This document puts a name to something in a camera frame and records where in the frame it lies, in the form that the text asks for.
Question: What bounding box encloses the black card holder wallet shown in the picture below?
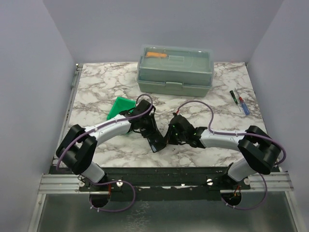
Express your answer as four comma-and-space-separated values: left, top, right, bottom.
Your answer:
147, 134, 166, 153

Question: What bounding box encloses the green plastic bin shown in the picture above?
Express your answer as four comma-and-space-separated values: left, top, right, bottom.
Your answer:
107, 97, 136, 120

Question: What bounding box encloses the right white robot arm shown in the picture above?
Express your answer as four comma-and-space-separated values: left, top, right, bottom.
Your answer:
164, 115, 282, 189

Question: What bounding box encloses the grey plastic tool box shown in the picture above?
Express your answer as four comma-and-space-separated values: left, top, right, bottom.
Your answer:
137, 45, 214, 97

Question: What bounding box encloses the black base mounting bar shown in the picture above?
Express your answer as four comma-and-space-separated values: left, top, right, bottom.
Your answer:
77, 167, 247, 202

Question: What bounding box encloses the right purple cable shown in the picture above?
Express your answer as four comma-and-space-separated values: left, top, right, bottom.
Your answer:
176, 100, 287, 210

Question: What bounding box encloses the purple cable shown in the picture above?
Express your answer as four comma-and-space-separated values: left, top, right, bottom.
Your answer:
176, 100, 287, 210
56, 93, 155, 213

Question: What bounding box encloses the green handled screwdriver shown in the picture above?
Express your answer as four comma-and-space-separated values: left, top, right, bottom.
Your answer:
229, 90, 241, 111

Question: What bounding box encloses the orange handled tool in box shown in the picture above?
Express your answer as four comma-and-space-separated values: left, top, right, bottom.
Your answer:
145, 52, 168, 58

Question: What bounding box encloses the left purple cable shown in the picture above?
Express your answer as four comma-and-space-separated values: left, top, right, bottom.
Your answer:
56, 93, 155, 213

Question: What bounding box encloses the aluminium rail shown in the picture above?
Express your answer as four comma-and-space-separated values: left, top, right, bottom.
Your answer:
39, 172, 294, 194

